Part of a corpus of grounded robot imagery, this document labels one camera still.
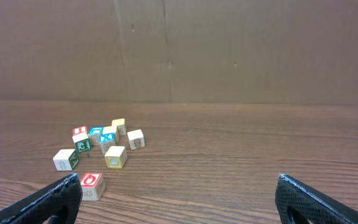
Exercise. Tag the yellow top middle block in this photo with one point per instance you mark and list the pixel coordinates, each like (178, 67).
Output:
(112, 130)

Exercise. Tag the yellow framed wooden block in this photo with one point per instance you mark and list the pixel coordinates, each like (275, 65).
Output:
(116, 157)

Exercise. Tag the plain wooden block green side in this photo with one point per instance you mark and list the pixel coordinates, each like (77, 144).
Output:
(66, 160)

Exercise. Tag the yellow top far block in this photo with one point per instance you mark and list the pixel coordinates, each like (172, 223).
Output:
(121, 126)

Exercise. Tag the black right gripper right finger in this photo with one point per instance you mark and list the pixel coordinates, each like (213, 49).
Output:
(297, 202)

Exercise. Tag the brown cardboard backdrop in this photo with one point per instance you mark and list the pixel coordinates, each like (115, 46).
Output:
(302, 52)

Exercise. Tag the blue L wooden block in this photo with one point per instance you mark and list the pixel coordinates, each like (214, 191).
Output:
(94, 134)

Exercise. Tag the red O wooden block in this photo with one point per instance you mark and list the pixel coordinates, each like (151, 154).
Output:
(93, 186)

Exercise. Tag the blue X wooden block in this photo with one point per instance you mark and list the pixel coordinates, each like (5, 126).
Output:
(106, 141)

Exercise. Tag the plain wooden block red print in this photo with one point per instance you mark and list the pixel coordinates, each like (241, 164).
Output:
(136, 139)

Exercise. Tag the green C wooden block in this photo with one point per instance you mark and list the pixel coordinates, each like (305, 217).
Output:
(82, 142)

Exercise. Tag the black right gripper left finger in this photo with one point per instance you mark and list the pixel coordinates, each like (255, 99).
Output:
(58, 202)

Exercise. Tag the red I wooden block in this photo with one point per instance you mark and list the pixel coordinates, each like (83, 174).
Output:
(79, 130)

